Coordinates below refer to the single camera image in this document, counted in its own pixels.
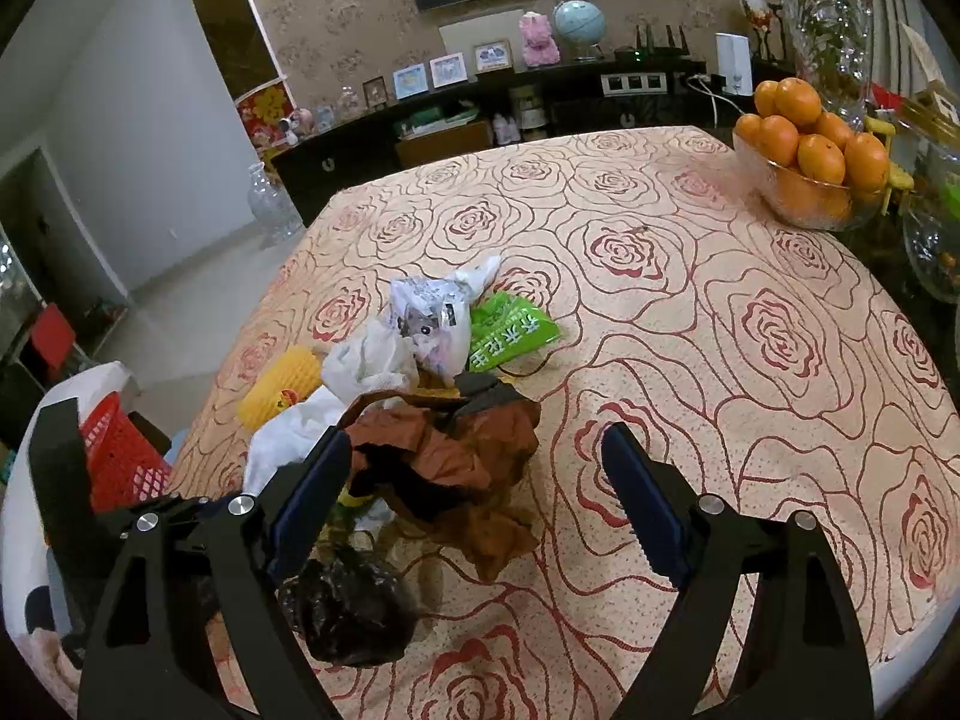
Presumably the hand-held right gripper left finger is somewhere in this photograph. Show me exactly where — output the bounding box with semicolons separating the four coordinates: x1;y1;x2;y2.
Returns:
77;426;353;720

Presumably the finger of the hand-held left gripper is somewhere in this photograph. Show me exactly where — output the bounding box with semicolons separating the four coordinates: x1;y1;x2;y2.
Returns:
28;397;102;541

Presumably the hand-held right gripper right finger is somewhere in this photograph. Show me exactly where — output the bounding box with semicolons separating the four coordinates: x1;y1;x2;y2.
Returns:
600;422;878;720

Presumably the red plastic mesh basket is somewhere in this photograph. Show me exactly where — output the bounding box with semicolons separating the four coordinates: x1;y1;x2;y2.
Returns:
79;392;175;515

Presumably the white plastic bag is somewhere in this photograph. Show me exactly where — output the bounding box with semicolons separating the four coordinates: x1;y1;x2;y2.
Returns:
244;386;361;496

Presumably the yellow foam fruit net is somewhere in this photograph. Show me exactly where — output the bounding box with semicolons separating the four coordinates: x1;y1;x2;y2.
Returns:
237;345;335;432

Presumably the brown paper bag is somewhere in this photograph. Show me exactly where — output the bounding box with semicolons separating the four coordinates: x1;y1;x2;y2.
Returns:
341;379;542;582

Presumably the clear plastic wrapper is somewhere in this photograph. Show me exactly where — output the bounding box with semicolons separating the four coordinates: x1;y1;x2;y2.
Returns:
386;255;503;385

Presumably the yellow wrapper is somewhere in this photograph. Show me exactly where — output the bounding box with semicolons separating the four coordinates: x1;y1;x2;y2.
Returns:
328;487;395;541

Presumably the white seat cushion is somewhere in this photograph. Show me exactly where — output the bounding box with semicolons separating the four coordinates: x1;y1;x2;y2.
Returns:
0;362;140;698

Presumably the black plastic bag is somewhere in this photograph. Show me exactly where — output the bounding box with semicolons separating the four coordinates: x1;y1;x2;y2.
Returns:
277;540;421;668

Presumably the red chair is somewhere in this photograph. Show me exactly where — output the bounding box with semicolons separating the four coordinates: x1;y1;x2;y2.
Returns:
30;304;80;383

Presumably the crumpled white tissue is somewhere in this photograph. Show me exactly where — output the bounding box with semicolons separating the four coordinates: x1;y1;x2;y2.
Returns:
322;315;421;407

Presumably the green snack packet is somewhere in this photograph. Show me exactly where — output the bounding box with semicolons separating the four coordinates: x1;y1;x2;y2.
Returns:
466;291;562;376

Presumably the clear plastic jug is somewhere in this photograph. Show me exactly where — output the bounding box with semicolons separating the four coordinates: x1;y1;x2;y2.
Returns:
247;163;305;241

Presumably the glass fruit bowl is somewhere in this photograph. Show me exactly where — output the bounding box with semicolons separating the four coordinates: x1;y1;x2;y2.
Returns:
731;131;890;233

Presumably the dark tv cabinet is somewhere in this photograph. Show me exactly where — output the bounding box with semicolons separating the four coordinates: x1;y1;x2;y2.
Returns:
268;58;781;227

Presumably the brown wooden box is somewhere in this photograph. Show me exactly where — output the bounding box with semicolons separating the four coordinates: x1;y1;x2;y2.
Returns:
394;122;492;170

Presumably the large glass bowl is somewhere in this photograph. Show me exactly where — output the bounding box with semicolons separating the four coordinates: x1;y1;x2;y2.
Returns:
900;187;960;305

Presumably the red festive poster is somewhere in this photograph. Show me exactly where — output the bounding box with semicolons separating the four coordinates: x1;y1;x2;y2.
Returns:
236;77;295;158

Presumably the pile of oranges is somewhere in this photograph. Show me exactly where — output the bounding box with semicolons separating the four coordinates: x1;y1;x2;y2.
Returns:
733;76;892;222

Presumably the green book stack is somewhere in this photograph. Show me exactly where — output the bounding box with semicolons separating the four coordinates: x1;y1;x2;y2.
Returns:
397;106;481;137

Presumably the yellow plastic toy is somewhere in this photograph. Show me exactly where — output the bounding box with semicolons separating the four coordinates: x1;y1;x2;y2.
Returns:
862;116;916;196

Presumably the cream tin can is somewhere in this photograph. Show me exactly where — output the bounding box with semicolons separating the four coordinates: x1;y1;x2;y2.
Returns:
510;86;552;137

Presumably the white socket panel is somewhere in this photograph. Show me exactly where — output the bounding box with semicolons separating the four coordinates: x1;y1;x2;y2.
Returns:
600;71;667;96

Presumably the white box device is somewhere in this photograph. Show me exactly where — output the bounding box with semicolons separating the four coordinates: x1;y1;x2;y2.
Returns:
714;32;753;96

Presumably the black router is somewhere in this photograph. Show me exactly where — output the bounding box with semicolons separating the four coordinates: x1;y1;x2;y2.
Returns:
615;24;691;62

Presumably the glass vase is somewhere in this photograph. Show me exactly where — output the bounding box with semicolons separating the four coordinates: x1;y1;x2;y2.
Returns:
776;0;875;121

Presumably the white board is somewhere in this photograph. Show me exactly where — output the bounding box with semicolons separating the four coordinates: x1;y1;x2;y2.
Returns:
439;21;526;76

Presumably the pink plush toy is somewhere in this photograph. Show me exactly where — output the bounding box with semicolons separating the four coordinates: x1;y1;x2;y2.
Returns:
520;11;561;67

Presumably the light blue globe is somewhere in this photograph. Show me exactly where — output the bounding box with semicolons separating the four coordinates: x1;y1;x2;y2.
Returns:
553;0;607;62

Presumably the colourful figurine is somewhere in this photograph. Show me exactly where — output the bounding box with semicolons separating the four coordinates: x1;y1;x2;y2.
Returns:
741;0;775;57

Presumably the vase with pink flowers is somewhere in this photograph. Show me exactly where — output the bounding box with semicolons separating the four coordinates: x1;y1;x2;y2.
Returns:
772;0;878;61

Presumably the beige curtain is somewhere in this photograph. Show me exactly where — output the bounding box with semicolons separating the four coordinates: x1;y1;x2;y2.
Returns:
855;0;957;102

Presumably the white cable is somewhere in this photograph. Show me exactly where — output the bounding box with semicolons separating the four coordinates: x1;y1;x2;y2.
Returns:
679;73;727;128

